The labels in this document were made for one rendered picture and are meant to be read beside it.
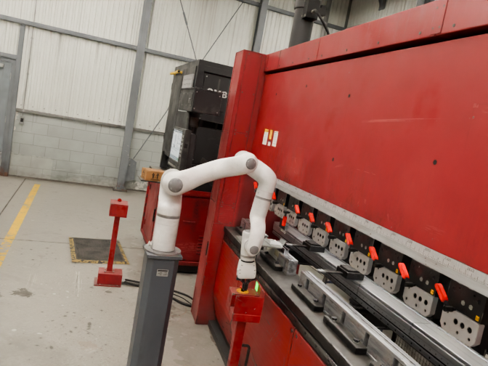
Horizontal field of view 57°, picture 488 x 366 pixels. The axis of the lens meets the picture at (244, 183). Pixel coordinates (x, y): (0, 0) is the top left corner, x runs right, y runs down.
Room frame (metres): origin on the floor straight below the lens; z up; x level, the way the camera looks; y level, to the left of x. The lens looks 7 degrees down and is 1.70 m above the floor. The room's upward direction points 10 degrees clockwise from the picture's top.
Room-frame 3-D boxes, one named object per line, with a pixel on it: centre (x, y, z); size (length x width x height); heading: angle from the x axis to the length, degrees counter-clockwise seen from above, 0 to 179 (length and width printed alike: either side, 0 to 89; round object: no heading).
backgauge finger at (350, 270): (2.44, -0.61, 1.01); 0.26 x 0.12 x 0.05; 108
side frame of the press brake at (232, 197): (3.84, -0.18, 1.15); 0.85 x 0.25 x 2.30; 108
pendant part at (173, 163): (3.84, 0.57, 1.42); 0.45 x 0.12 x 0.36; 22
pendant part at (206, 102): (3.92, 0.51, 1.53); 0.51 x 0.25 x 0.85; 22
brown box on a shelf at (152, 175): (4.67, 0.97, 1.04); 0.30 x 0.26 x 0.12; 21
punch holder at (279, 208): (2.89, -0.29, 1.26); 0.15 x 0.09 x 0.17; 18
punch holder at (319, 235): (2.31, -0.48, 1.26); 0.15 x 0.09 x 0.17; 18
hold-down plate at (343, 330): (1.89, -0.55, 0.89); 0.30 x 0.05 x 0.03; 18
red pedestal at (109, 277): (4.14, 1.12, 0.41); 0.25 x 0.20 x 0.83; 108
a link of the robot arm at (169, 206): (2.28, 0.36, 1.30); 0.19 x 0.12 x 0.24; 15
